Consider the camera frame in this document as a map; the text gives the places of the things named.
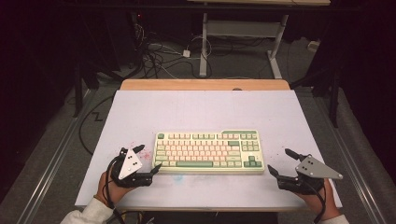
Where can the white table board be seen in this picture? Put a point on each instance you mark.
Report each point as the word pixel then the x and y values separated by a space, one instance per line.
pixel 202 109

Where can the person's right hand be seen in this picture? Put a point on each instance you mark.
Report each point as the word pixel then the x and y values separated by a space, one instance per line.
pixel 327 202

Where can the wooden table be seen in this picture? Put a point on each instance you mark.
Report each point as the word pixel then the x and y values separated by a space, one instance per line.
pixel 202 84

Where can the metal floor rail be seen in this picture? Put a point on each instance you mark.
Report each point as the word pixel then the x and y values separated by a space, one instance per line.
pixel 49 174
pixel 362 189

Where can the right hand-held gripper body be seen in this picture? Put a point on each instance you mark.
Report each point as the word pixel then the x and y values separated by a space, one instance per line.
pixel 314 168

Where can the black metal stand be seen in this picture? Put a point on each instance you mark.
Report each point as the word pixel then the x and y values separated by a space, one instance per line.
pixel 334 102

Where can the small white box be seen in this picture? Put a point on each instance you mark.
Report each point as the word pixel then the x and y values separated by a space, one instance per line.
pixel 313 46

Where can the white power adapter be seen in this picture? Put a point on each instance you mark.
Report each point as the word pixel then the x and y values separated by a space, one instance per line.
pixel 186 53

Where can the white metal desk frame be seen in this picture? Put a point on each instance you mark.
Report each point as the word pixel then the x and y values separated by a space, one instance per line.
pixel 204 46

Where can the person's left hand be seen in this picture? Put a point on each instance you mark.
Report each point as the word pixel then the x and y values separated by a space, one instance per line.
pixel 107 188

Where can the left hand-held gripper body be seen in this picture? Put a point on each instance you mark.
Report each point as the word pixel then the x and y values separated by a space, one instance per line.
pixel 129 163

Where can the cream and green keyboard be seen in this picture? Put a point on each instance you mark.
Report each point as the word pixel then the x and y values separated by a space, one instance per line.
pixel 205 152

